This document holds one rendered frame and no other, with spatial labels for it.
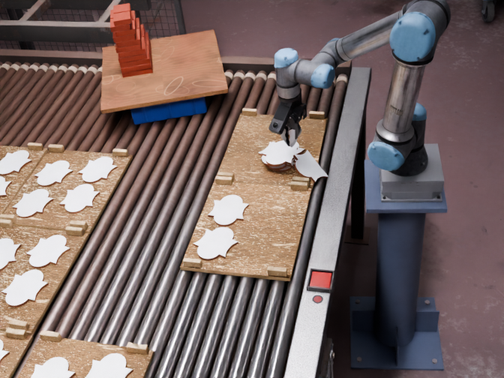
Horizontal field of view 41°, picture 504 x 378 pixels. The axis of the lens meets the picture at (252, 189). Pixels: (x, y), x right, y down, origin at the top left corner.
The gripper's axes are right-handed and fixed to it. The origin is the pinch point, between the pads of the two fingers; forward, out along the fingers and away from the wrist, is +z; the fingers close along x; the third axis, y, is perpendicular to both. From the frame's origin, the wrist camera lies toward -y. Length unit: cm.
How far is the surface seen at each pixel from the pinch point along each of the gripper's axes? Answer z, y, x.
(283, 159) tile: 4.4, -3.3, 0.7
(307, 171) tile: 6.8, -2.7, -8.5
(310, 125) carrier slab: 9.7, 24.2, 5.7
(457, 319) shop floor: 103, 37, -57
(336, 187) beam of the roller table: 11.8, -0.8, -18.8
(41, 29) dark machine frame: 3, 27, 157
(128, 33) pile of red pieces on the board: -19, 12, 80
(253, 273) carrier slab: 10, -49, -16
